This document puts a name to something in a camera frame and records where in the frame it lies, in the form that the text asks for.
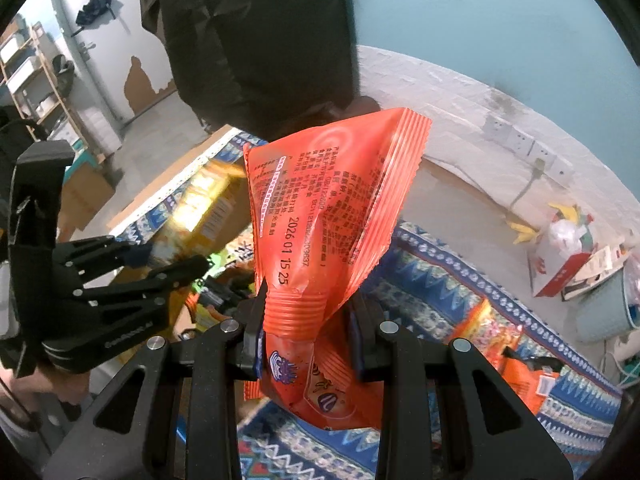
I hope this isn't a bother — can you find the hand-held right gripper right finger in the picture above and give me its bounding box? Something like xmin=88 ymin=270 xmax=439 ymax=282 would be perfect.
xmin=350 ymin=295 xmax=573 ymax=480

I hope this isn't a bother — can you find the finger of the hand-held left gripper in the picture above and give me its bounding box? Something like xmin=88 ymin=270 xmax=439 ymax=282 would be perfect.
xmin=75 ymin=254 xmax=211 ymax=312
xmin=55 ymin=234 xmax=157 ymax=289

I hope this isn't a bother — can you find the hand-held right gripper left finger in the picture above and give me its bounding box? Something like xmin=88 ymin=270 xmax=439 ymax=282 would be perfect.
xmin=42 ymin=280 xmax=268 ymax=480

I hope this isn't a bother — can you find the blue-sided cardboard box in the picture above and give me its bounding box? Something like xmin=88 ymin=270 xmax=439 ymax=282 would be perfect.
xmin=105 ymin=125 xmax=281 ymax=321

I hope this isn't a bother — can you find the orange-red snack bag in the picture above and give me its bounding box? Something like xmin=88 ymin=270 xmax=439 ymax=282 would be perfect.
xmin=242 ymin=107 xmax=433 ymax=431

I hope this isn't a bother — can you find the pile of snack packets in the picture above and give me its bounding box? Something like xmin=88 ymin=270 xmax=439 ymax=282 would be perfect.
xmin=170 ymin=160 xmax=561 ymax=416

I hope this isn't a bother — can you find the person's left forearm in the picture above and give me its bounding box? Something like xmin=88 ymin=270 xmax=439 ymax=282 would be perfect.
xmin=0 ymin=360 xmax=91 ymax=441

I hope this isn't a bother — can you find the brown cardboard box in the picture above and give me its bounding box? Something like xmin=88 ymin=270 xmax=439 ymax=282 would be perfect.
xmin=57 ymin=162 xmax=116 ymax=231

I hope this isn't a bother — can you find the teal box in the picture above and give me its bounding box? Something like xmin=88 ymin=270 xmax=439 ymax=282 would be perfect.
xmin=70 ymin=147 xmax=106 ymax=171

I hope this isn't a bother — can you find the blue patterned blanket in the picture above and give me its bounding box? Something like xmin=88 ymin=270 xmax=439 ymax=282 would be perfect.
xmin=107 ymin=130 xmax=626 ymax=480

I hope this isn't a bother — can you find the wooden shelf rack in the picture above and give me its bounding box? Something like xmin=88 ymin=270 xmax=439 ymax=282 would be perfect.
xmin=0 ymin=22 xmax=83 ymax=141

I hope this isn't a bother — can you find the banana peel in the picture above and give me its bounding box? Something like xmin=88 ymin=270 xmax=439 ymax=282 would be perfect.
xmin=505 ymin=212 xmax=543 ymax=246
xmin=547 ymin=202 xmax=583 ymax=223

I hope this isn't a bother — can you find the white door with peeling paint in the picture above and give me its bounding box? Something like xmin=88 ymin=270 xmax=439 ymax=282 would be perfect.
xmin=52 ymin=0 xmax=178 ymax=126

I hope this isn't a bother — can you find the red and white carton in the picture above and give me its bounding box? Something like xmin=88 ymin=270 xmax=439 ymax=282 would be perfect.
xmin=527 ymin=220 xmax=593 ymax=298

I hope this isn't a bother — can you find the white plastic bag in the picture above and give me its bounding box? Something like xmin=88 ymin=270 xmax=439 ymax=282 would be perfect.
xmin=547 ymin=217 xmax=586 ymax=256

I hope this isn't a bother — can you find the black folded umbrella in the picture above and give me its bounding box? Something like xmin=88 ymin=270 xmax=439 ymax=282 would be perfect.
xmin=75 ymin=0 xmax=118 ymax=26

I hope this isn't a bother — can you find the black hanging cloth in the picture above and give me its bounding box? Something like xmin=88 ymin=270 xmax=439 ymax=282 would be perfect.
xmin=137 ymin=0 xmax=358 ymax=133

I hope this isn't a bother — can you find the light blue trash bin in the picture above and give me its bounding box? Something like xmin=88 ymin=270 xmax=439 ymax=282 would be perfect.
xmin=575 ymin=260 xmax=640 ymax=343

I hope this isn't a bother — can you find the grey plug with cable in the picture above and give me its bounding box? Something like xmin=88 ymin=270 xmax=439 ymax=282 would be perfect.
xmin=507 ymin=157 xmax=546 ymax=221

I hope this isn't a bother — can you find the white wall socket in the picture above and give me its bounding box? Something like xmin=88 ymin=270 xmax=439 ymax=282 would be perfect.
xmin=482 ymin=112 xmax=511 ymax=141
xmin=552 ymin=156 xmax=576 ymax=184
xmin=507 ymin=125 xmax=535 ymax=155
xmin=530 ymin=140 xmax=557 ymax=168

